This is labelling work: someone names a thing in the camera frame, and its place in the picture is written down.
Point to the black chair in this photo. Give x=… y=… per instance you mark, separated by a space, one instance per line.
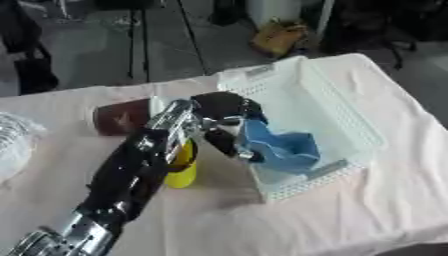
x=373 y=26

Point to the white perforated plastic basket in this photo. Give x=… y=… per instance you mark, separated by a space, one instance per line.
x=315 y=123

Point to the yellow bag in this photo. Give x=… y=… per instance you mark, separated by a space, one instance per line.
x=279 y=37

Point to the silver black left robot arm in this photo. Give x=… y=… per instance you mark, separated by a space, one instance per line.
x=125 y=176

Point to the blue cloth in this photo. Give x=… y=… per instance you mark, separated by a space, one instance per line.
x=286 y=146

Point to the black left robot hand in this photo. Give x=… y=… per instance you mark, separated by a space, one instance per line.
x=224 y=104

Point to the clear plastic bag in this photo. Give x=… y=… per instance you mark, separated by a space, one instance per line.
x=14 y=146

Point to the yellow plastic bottle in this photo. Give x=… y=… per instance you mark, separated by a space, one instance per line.
x=182 y=168

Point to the black tripod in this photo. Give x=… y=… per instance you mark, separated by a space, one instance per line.
x=154 y=36

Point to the person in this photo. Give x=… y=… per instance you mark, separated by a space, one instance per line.
x=17 y=26

